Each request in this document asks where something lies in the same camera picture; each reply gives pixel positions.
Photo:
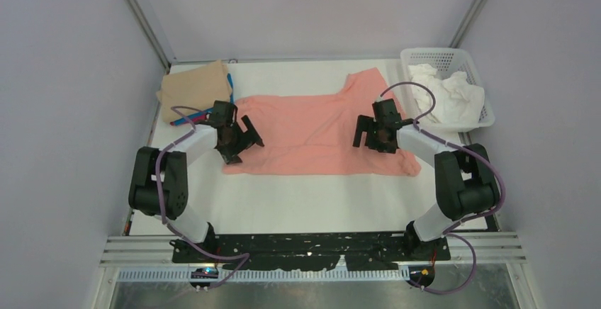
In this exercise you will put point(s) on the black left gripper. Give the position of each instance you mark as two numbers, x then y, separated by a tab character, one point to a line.
249	139

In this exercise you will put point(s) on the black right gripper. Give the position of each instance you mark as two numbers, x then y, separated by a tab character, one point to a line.
368	123

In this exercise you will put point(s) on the salmon pink t shirt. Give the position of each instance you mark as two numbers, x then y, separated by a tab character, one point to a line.
311	135

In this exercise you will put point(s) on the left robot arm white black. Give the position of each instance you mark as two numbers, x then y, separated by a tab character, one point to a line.
160	181

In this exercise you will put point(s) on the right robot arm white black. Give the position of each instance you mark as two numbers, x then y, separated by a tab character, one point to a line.
465	183

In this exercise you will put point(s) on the folded blue t shirt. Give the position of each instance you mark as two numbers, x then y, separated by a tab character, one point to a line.
230	82

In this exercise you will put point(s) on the white t shirt in basket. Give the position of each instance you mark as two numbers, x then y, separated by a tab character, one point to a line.
456	101

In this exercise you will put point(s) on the white plastic laundry basket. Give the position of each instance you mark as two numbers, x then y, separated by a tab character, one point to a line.
446	61

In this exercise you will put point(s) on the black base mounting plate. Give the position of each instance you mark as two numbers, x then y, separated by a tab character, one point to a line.
360	251

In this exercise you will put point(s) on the white slotted cable duct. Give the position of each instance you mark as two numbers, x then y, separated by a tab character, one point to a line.
211	275

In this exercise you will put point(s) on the aluminium frame rail front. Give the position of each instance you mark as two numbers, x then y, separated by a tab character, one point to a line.
155	250

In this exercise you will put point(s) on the right aluminium corner post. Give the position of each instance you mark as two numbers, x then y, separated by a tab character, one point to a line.
467	22

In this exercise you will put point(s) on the aluminium corner post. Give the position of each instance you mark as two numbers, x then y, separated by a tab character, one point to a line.
467	22
148	22

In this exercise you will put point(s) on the left aluminium corner post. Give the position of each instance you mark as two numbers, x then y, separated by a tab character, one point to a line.
148	22

